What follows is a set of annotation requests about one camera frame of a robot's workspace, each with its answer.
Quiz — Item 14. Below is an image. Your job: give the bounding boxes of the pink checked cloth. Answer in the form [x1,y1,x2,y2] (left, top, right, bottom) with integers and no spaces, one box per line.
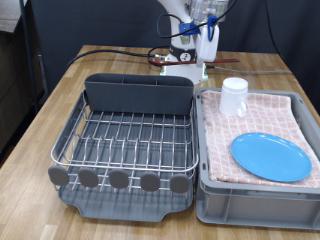
[200,89,320,188]

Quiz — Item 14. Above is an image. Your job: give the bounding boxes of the dark grey cutlery holder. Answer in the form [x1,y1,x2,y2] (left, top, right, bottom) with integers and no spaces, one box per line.
[83,72,195,116]

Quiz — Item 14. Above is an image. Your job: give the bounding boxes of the grey plastic crate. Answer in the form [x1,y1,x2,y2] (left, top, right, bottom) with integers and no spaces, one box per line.
[194,86,320,230]

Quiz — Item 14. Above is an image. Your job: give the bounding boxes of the metal wire dish rack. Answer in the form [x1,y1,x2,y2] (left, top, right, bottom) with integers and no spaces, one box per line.
[47,89,200,195]

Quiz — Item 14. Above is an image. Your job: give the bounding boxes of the blue plate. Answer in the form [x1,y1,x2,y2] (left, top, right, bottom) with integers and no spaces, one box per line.
[229,131,313,183]

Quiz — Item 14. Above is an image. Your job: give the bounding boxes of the looped black table cable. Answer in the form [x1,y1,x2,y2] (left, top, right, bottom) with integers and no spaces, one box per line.
[147,45,172,67]

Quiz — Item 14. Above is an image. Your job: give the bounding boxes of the long black table cable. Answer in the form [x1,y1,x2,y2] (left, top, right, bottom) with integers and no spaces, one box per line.
[65,48,158,69]

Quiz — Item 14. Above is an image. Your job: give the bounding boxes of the black metal pole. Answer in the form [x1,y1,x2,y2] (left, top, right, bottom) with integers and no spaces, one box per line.
[18,0,40,113]

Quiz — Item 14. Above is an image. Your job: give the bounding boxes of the black backdrop curtain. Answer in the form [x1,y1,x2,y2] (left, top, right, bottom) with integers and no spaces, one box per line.
[29,0,320,111]

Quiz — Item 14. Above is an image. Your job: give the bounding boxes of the blue cable clip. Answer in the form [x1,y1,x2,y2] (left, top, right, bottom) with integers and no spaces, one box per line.
[206,14,219,42]

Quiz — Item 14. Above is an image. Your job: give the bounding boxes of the grey dish drying rack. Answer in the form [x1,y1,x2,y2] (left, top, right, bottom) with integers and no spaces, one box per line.
[57,89,198,223]

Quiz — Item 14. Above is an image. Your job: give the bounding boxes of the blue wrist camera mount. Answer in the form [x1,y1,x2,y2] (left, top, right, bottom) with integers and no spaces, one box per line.
[178,22,201,45]

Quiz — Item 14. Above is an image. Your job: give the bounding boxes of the white mug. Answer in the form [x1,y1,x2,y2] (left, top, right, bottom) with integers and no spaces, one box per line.
[218,76,250,118]

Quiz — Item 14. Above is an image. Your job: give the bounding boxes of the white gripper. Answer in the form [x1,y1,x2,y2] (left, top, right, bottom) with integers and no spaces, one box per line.
[195,24,221,69]

